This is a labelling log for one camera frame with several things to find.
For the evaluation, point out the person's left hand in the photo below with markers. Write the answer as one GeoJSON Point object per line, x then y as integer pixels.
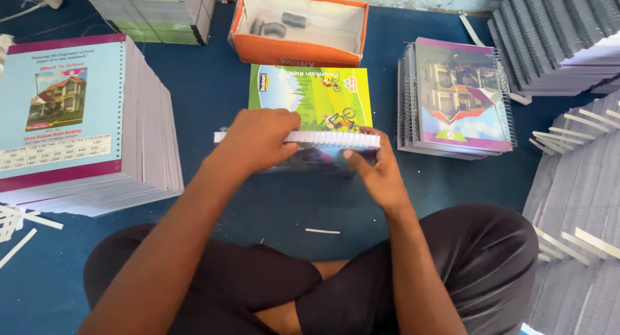
{"type": "Point", "coordinates": [252, 139]}

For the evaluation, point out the person's right hand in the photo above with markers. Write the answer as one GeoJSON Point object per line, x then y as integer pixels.
{"type": "Point", "coordinates": [382, 173]}

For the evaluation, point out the white spiral binding coil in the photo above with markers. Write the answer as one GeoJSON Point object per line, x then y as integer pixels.
{"type": "Point", "coordinates": [334, 139]}

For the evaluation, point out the green cover notebook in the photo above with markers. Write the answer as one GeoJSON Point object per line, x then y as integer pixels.
{"type": "Point", "coordinates": [315, 95]}

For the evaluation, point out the short white paper strip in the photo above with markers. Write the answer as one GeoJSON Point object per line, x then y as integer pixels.
{"type": "Point", "coordinates": [322, 231]}

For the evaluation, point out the orange cardboard box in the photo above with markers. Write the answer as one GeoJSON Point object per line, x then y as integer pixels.
{"type": "Point", "coordinates": [295, 49]}

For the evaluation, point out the stack of spiral-bound purple notebooks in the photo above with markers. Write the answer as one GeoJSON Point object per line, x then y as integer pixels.
{"type": "Point", "coordinates": [460, 98]}

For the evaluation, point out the grey foam piece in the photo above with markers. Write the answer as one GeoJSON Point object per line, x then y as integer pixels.
{"type": "Point", "coordinates": [294, 19]}
{"type": "Point", "coordinates": [256, 26]}
{"type": "Point", "coordinates": [275, 29]}

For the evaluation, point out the person's black shorts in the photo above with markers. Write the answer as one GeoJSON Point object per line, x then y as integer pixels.
{"type": "Point", "coordinates": [460, 272]}

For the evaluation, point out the stack of green-edged notebooks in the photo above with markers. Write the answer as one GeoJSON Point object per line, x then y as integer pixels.
{"type": "Point", "coordinates": [155, 15]}

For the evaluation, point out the person's leg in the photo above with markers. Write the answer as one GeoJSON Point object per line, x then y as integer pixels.
{"type": "Point", "coordinates": [290, 301]}

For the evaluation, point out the long white paper strip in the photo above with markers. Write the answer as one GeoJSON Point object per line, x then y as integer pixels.
{"type": "Point", "coordinates": [471, 30]}

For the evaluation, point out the stack of unbound blue-cover notebooks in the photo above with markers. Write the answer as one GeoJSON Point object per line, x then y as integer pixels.
{"type": "Point", "coordinates": [63, 107]}

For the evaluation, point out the heap of grey paper blocks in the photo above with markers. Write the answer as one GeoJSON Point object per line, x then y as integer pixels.
{"type": "Point", "coordinates": [576, 189]}

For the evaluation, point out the stack of grey coil-bound notebooks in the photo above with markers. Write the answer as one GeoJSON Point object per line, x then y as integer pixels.
{"type": "Point", "coordinates": [547, 39]}

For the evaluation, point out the pile of white paper strips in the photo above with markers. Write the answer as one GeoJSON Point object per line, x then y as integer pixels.
{"type": "Point", "coordinates": [19, 223]}

